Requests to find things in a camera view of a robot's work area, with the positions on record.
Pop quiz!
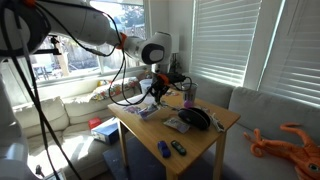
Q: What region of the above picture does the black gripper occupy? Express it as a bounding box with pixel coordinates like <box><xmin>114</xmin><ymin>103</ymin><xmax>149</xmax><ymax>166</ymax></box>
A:
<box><xmin>151</xmin><ymin>73</ymin><xmax>186</xmax><ymax>97</ymax></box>

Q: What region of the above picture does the purple snack packet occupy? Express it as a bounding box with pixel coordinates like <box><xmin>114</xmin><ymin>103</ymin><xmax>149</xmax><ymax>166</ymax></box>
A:
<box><xmin>138</xmin><ymin>104</ymin><xmax>160</xmax><ymax>120</ymax></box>

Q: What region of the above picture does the green snack packet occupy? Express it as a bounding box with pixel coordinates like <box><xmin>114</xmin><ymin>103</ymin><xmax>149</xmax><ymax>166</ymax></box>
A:
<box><xmin>163</xmin><ymin>117</ymin><xmax>190</xmax><ymax>133</ymax></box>

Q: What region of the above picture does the clear plastic cup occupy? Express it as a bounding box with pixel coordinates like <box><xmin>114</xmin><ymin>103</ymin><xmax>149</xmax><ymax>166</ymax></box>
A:
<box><xmin>139</xmin><ymin>79</ymin><xmax>153</xmax><ymax>96</ymax></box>

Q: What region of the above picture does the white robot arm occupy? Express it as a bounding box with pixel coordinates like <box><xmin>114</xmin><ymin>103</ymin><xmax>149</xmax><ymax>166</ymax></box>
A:
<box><xmin>0</xmin><ymin>0</ymin><xmax>186</xmax><ymax>97</ymax></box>

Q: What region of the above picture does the metallic tumbler cup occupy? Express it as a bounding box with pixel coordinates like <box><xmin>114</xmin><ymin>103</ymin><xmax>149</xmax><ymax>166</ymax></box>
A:
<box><xmin>182</xmin><ymin>83</ymin><xmax>198</xmax><ymax>103</ymax></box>

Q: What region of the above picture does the purple ball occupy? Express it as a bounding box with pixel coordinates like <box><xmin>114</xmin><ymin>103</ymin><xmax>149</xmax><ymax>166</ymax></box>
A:
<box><xmin>184</xmin><ymin>100</ymin><xmax>194</xmax><ymax>108</ymax></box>

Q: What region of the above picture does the purple sticker sheet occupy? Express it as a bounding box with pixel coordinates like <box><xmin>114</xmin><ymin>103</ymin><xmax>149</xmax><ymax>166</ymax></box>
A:
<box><xmin>123</xmin><ymin>105</ymin><xmax>141</xmax><ymax>114</ymax></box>

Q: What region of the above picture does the wooden table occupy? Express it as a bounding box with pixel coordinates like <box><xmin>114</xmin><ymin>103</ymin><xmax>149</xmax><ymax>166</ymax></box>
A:
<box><xmin>108</xmin><ymin>92</ymin><xmax>240</xmax><ymax>180</ymax></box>

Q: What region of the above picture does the black glasses case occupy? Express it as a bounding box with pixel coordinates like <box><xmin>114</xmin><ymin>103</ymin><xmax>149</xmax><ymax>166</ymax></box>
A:
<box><xmin>178</xmin><ymin>107</ymin><xmax>210</xmax><ymax>130</ymax></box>

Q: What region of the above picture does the floral cushion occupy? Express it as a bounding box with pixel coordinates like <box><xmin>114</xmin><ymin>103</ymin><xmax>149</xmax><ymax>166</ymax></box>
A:
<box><xmin>90</xmin><ymin>77</ymin><xmax>138</xmax><ymax>101</ymax></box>

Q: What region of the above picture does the blue box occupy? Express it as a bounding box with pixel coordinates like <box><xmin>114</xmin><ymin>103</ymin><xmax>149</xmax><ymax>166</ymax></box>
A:
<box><xmin>91</xmin><ymin>117</ymin><xmax>119</xmax><ymax>145</ymax></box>

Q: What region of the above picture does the red small box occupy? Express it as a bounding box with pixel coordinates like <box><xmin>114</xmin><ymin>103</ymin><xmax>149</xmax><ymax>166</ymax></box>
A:
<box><xmin>88</xmin><ymin>117</ymin><xmax>102</xmax><ymax>129</ymax></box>

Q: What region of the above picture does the cream sofa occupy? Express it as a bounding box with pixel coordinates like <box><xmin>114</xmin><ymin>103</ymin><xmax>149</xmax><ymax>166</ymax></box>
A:
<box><xmin>13</xmin><ymin>84</ymin><xmax>140</xmax><ymax>180</ymax></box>

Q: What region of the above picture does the grey sofa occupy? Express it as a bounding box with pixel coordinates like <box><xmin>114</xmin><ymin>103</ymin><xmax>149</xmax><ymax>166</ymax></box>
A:
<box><xmin>189</xmin><ymin>74</ymin><xmax>320</xmax><ymax>180</ymax></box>

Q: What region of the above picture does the orange plush octopus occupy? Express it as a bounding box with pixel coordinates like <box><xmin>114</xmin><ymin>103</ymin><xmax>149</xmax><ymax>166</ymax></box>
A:
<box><xmin>243</xmin><ymin>122</ymin><xmax>320</xmax><ymax>180</ymax></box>

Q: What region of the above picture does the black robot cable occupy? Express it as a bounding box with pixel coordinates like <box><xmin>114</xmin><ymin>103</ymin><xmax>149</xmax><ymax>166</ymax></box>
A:
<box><xmin>0</xmin><ymin>0</ymin><xmax>194</xmax><ymax>180</ymax></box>

